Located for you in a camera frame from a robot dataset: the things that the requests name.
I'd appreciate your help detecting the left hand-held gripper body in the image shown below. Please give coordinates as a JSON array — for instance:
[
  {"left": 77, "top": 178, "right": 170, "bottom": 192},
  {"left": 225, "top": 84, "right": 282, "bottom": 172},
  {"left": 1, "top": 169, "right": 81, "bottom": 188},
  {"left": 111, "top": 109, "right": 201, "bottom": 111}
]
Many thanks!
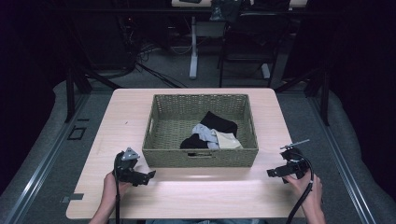
[{"left": 114, "top": 147, "right": 148, "bottom": 185}]

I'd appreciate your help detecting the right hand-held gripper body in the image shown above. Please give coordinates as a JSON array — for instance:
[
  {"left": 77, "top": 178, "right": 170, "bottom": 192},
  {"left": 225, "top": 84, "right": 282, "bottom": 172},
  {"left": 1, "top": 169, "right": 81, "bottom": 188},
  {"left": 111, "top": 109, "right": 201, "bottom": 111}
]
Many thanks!
[{"left": 279, "top": 138, "right": 312, "bottom": 181}]

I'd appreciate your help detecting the person's left hand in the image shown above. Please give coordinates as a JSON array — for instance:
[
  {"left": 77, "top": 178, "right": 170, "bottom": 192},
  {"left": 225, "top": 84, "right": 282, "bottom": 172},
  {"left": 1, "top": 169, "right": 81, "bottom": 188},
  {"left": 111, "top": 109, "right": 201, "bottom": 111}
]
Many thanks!
[{"left": 103, "top": 171, "right": 133, "bottom": 203}]

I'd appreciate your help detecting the person's right hand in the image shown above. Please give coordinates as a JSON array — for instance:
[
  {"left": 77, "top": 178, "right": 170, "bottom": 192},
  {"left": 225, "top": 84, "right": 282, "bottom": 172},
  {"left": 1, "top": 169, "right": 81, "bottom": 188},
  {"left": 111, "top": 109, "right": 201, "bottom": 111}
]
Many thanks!
[{"left": 283, "top": 171, "right": 323, "bottom": 216}]

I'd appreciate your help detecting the green woven basket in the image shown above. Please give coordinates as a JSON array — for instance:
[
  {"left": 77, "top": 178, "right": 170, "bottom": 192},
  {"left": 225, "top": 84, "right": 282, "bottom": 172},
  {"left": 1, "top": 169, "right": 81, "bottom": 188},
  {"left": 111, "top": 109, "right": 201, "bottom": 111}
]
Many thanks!
[{"left": 141, "top": 93, "right": 260, "bottom": 169}]

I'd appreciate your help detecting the beige cloth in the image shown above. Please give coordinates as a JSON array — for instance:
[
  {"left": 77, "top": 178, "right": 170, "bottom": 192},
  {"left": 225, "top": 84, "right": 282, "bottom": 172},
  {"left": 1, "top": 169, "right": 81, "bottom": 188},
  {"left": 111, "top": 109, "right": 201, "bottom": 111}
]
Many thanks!
[{"left": 214, "top": 130, "right": 245, "bottom": 150}]

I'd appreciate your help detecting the grey cloth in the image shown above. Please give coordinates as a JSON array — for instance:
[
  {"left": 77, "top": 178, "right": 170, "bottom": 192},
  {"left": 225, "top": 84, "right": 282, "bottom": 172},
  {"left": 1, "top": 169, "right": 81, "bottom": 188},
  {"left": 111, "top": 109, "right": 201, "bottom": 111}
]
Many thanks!
[{"left": 191, "top": 122, "right": 221, "bottom": 150}]

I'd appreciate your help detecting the black cloth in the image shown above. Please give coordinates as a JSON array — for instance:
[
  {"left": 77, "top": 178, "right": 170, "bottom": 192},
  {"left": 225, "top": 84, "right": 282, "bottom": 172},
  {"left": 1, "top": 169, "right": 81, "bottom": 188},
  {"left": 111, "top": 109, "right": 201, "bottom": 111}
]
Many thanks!
[{"left": 179, "top": 110, "right": 239, "bottom": 150}]

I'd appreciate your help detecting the black metal stand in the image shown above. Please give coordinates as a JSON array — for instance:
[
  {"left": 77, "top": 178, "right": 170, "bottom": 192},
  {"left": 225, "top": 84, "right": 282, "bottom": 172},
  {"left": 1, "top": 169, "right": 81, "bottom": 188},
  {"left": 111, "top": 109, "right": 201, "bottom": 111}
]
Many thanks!
[
  {"left": 274, "top": 66, "right": 332, "bottom": 127},
  {"left": 64, "top": 64, "right": 123, "bottom": 124}
]

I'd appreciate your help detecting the black chair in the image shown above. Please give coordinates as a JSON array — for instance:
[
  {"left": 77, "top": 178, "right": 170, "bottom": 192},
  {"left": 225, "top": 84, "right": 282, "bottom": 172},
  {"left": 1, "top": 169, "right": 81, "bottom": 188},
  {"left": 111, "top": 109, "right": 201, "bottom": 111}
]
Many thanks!
[{"left": 217, "top": 10, "right": 292, "bottom": 89}]

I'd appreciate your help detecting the white desk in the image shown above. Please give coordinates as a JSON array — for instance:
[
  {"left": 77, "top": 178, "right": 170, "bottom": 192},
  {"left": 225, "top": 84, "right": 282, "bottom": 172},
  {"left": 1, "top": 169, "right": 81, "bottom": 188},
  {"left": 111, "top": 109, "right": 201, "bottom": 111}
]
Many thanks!
[{"left": 170, "top": 0, "right": 310, "bottom": 80}]

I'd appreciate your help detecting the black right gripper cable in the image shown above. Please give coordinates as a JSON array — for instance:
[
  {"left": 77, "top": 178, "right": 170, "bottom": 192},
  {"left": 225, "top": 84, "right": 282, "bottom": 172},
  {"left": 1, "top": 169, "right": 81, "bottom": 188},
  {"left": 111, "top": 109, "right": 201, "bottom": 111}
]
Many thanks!
[{"left": 285, "top": 151, "right": 315, "bottom": 224}]

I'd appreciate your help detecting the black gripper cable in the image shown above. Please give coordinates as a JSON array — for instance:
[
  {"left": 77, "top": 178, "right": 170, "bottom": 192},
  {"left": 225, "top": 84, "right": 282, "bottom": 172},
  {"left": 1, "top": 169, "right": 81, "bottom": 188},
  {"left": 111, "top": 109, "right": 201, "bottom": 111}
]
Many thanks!
[
  {"left": 113, "top": 151, "right": 123, "bottom": 224},
  {"left": 285, "top": 151, "right": 315, "bottom": 224}
]

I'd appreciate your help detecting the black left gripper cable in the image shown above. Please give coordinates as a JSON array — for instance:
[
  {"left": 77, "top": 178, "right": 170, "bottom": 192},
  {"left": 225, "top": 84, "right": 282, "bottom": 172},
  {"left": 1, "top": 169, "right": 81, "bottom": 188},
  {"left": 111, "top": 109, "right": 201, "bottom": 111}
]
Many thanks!
[{"left": 113, "top": 151, "right": 123, "bottom": 224}]

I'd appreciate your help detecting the bundle of floor cables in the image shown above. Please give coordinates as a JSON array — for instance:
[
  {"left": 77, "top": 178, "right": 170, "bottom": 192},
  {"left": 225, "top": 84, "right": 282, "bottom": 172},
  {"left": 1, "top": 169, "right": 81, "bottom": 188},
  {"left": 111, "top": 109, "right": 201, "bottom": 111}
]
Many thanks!
[{"left": 118, "top": 15, "right": 189, "bottom": 90}]

